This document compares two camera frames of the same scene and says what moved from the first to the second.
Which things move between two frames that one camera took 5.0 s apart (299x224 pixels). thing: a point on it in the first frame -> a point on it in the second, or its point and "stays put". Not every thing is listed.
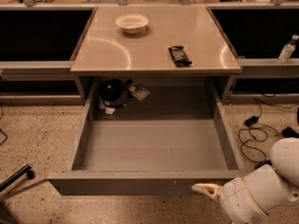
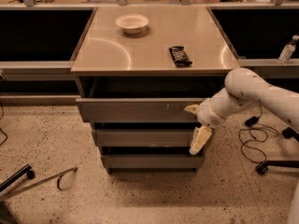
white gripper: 235,196 -> 207,115
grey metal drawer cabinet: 175,58 stays put
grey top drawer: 149,157 -> 138,109
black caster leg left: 24,170 stays put
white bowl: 132,23 stays put
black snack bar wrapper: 179,56 stays put
